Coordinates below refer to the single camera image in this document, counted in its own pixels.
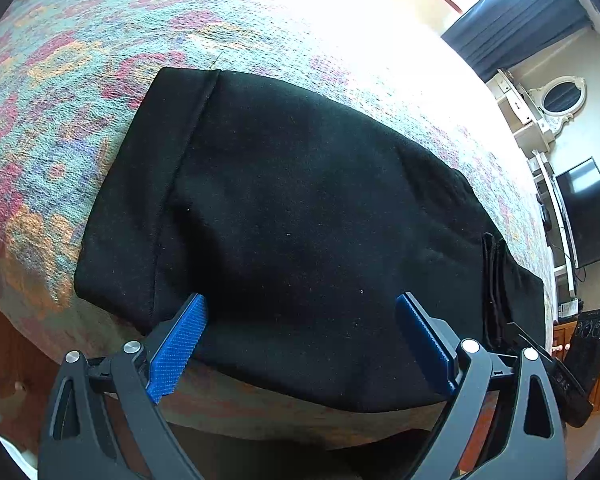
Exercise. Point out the floral woven blanket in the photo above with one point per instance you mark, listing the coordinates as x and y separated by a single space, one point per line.
80 85

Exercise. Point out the oval white-framed mirror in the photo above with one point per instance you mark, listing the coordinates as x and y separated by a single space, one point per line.
560 97

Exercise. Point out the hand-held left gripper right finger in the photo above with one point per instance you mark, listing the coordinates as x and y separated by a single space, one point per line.
422 342

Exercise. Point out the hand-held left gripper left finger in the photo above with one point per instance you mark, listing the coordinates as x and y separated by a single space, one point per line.
177 347

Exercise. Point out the dark blue curtain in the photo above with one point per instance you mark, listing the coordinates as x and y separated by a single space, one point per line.
520 15

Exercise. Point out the black flat television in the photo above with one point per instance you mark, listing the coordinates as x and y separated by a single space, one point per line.
587 210

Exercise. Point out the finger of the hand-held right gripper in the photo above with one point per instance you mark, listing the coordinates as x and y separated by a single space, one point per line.
532 344

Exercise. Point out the white television stand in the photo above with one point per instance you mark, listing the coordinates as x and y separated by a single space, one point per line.
555 220

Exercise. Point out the white dresser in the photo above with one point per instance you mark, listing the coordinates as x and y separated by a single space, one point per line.
512 110

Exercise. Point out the black pants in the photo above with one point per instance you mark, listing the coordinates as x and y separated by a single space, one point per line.
300 210

